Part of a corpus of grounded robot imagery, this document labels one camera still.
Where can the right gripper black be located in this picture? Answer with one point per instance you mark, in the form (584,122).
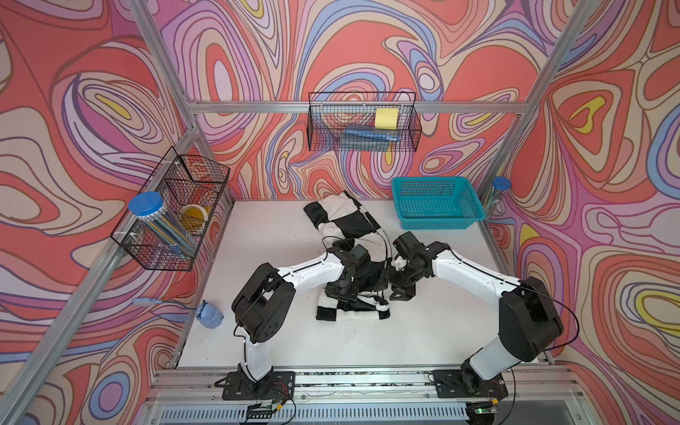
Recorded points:
(406,293)

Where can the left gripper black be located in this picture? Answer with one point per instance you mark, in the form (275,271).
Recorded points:
(331,290)

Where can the black white checkered pillowcase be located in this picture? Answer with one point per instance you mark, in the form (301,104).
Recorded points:
(344,223)

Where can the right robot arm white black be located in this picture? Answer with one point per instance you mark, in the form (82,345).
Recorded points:
(528,319)

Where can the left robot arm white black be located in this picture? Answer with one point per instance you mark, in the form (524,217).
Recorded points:
(262,305)

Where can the yellow tape roll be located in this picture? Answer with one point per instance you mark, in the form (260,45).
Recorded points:
(193,218)

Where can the teal plastic basket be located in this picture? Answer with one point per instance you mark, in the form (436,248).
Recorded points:
(436,203)

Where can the blue lid corner jar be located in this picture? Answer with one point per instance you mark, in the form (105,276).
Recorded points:
(500,186)

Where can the yellow sticky note pad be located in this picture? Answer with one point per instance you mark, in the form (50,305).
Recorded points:
(386,118)

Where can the blue lid straw jar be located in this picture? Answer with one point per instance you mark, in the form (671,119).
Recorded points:
(151,208)

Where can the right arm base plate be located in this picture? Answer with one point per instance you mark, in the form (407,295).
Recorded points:
(455,383)

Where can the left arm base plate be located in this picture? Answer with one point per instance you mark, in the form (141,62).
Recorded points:
(276,385)

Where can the back wire basket black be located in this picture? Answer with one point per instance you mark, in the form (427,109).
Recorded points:
(331,112)

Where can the wire basket black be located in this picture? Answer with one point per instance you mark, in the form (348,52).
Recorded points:
(331,112)
(182,179)

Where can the aluminium rail front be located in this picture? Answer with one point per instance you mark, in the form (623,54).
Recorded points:
(533,382)

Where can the left wire basket black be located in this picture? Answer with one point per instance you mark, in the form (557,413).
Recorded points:
(182,179)

